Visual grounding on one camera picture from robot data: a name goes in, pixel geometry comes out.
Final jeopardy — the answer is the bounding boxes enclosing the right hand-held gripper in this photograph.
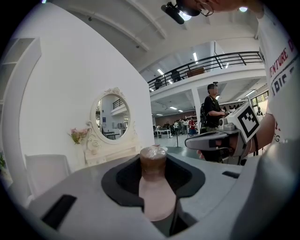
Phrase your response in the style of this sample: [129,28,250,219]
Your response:
[184,97,261,165]

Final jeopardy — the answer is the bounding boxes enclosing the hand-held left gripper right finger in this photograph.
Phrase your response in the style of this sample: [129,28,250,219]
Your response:
[165,152,244,240]

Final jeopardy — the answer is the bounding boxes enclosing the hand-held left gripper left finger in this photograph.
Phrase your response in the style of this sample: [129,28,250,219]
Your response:
[27,153,167,240]

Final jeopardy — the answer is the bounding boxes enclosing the small pink bottle brown cap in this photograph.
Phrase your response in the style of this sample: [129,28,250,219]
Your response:
[138,146,177,222]

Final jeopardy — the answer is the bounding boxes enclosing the person's right forearm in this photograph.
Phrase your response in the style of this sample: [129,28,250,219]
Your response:
[243,112,277,160]

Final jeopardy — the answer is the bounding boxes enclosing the person's right hand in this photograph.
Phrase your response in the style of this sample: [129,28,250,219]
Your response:
[196,135,240,160]

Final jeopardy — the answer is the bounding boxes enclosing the group of distant people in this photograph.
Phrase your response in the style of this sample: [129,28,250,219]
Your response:
[164,116,200,138]

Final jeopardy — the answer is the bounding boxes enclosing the white office table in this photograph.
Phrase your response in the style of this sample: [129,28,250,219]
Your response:
[155,128,173,139]

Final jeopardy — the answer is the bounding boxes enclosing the white chair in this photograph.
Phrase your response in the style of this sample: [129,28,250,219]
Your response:
[24,153,72,200]

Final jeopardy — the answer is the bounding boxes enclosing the white dressing table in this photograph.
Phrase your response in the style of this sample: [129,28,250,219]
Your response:
[83,120,143,166]

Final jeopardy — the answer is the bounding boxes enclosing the pink flower bouquet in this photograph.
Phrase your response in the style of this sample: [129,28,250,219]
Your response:
[67,127,91,145]

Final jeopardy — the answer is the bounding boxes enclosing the black balcony railing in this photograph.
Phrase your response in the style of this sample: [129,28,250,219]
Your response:
[147,51,265,91]

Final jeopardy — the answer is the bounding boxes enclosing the white oval ornate mirror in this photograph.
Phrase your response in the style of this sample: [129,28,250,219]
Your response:
[90,87,131,146]

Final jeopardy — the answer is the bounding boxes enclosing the green potted plant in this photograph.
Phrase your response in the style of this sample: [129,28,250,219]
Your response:
[0,151,7,174]

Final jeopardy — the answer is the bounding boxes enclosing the person's white printed shirt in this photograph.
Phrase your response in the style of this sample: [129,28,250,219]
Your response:
[255,4,300,147]

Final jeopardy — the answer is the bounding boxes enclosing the person's head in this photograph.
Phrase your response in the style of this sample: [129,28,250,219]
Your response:
[182,0,265,17]

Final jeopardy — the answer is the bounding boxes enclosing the black head-worn camera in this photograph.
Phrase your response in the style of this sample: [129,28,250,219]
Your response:
[160,1,186,25]

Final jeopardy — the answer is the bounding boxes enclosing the round wire glasses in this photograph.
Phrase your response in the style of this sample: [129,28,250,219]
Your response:
[195,1,214,17]

